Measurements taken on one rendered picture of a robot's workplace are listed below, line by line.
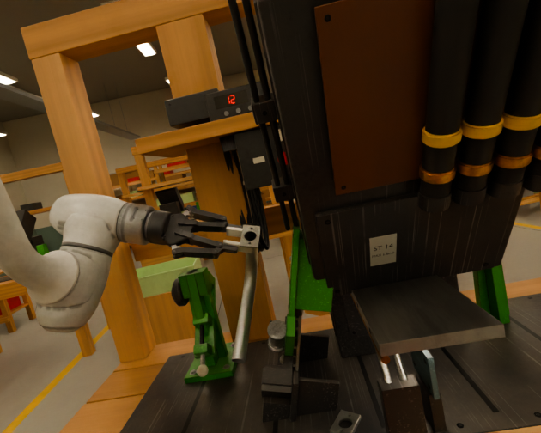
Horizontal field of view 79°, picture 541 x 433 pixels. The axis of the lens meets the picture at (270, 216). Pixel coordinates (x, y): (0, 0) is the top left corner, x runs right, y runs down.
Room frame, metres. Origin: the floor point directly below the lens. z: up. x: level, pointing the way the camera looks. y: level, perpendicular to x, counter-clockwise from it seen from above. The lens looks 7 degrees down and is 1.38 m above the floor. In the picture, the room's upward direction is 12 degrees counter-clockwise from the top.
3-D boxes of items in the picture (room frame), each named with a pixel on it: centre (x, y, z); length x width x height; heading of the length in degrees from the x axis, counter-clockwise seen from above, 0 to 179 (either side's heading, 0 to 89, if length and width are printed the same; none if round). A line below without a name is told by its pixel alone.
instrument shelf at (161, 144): (0.96, -0.16, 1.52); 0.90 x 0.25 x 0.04; 85
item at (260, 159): (0.92, -0.04, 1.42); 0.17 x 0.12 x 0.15; 85
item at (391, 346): (0.59, -0.20, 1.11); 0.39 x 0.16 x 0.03; 175
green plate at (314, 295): (0.64, -0.05, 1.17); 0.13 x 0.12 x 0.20; 85
